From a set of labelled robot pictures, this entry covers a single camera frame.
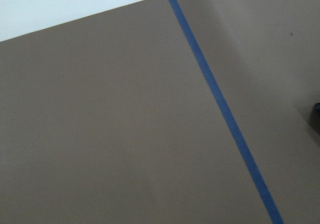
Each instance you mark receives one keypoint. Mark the black graphic t-shirt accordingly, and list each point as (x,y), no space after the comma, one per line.
(317,108)

